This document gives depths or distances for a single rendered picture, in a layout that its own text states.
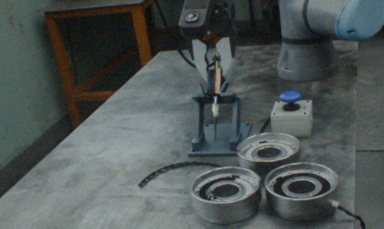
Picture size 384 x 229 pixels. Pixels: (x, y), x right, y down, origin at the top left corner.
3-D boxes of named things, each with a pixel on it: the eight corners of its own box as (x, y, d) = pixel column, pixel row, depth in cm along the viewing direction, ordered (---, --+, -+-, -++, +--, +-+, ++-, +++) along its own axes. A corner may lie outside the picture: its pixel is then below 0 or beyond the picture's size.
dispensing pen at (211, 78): (204, 140, 96) (206, 51, 99) (210, 143, 100) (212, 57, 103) (216, 139, 96) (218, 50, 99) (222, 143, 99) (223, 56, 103)
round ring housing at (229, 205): (249, 231, 74) (246, 206, 72) (182, 222, 79) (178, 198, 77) (272, 192, 82) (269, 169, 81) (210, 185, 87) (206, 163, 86)
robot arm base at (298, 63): (282, 62, 140) (278, 25, 136) (340, 59, 135) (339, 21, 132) (273, 82, 127) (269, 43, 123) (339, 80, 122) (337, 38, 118)
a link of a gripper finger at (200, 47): (216, 75, 106) (215, 30, 102) (209, 85, 100) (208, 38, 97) (201, 74, 106) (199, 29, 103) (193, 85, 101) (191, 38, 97)
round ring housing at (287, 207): (252, 209, 79) (249, 185, 77) (295, 178, 85) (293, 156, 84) (311, 233, 72) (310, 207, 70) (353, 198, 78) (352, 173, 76)
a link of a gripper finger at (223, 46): (245, 72, 104) (234, 26, 101) (239, 82, 98) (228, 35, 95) (230, 75, 105) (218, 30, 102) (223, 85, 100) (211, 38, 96)
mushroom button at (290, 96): (301, 121, 99) (300, 96, 97) (280, 122, 100) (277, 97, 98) (303, 113, 102) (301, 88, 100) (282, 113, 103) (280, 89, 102)
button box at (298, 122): (310, 137, 98) (309, 112, 96) (272, 137, 100) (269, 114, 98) (314, 119, 105) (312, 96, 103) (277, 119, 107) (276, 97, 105)
